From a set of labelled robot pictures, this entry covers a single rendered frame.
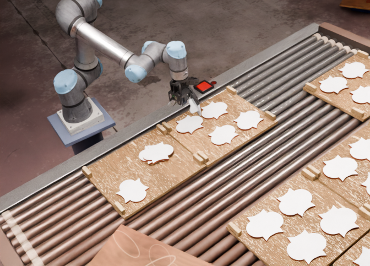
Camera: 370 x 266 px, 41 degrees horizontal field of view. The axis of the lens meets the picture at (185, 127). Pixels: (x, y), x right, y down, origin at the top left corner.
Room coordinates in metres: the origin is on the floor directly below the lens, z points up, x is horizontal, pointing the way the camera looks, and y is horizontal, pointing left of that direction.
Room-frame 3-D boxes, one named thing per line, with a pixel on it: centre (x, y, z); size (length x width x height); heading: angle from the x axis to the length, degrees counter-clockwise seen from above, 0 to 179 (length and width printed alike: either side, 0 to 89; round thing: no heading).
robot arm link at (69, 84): (1.97, 0.52, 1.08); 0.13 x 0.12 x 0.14; 143
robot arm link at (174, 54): (1.71, -0.01, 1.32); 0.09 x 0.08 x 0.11; 53
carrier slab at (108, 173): (1.49, 0.20, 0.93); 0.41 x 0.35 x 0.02; 122
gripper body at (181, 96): (1.71, 0.00, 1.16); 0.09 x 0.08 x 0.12; 140
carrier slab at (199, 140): (1.70, -0.15, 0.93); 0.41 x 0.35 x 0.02; 121
